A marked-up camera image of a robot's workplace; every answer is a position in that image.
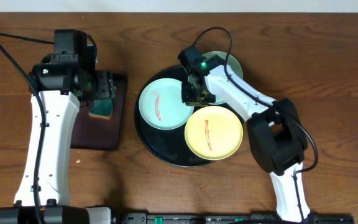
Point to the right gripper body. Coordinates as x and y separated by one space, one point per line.
190 98

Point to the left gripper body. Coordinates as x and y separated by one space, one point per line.
105 86

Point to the green sponge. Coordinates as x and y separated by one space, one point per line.
102 109

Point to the light blue plate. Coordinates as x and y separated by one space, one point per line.
161 106

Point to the yellow plate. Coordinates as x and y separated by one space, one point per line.
213 133

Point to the pale green plate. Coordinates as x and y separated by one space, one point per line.
232 62

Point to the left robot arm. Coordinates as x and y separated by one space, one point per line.
72 107

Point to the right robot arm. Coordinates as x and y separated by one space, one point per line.
276 137

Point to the dark brown square tray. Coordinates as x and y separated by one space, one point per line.
98 130

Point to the round black tray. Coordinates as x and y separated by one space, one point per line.
167 145

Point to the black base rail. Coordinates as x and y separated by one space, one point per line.
143 218

